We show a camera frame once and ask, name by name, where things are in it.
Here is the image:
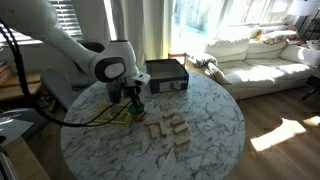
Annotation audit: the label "dark blue cardboard box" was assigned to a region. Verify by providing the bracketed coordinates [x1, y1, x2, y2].
[145, 58, 190, 95]

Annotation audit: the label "grey upholstered chair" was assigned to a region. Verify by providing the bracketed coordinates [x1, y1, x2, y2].
[39, 41, 112, 112]

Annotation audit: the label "yellow picture book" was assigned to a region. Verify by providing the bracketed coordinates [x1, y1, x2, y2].
[94, 102, 132, 126]

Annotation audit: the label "wooden side desk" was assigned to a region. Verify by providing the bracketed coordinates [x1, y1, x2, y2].
[0, 70, 43, 103]

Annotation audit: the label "wooden block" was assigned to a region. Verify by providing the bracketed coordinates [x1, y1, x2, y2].
[148, 123, 160, 140]
[170, 116, 186, 127]
[144, 118, 161, 126]
[158, 120, 169, 137]
[162, 108, 177, 119]
[173, 122, 190, 135]
[173, 135, 192, 147]

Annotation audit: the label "wooden chair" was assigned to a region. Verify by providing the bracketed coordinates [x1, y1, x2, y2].
[167, 52, 189, 70]

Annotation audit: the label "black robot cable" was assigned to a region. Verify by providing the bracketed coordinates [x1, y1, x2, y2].
[0, 16, 135, 129]

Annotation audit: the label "green round lid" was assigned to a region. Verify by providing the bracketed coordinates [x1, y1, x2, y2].
[129, 103, 147, 116]

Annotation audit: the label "patterned sofa pillow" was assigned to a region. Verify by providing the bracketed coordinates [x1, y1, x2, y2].
[255, 29, 300, 46]

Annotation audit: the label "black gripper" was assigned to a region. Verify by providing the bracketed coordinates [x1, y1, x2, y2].
[123, 84, 145, 113]

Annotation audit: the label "black coffee table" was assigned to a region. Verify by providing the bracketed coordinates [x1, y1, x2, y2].
[300, 74, 320, 101]

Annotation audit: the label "white floor lamp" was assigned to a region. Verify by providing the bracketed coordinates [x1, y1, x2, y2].
[286, 0, 320, 35]

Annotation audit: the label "sheer cream curtain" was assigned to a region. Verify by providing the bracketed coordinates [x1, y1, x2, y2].
[109, 0, 175, 68]

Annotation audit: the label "white sofa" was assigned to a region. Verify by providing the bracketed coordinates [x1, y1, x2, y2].
[186, 29, 320, 101]

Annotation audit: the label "light blanket on sofa arm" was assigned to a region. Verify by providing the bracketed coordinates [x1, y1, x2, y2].
[187, 51, 218, 70]

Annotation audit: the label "window blinds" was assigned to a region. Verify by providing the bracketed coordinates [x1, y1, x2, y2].
[0, 0, 84, 45]

